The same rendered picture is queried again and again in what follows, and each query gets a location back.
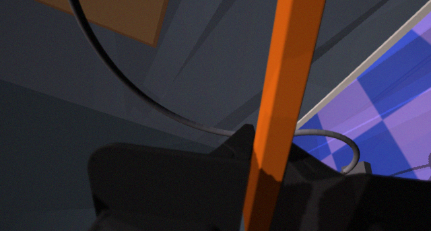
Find grey bent wire on two black posts with flat base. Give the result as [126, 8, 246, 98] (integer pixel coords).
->
[68, 0, 360, 175]

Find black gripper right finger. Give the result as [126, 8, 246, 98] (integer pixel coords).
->
[270, 143, 431, 231]

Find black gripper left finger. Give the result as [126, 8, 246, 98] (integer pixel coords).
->
[88, 124, 255, 231]

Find grey loop with orange handle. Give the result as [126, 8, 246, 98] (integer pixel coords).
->
[243, 0, 326, 231]

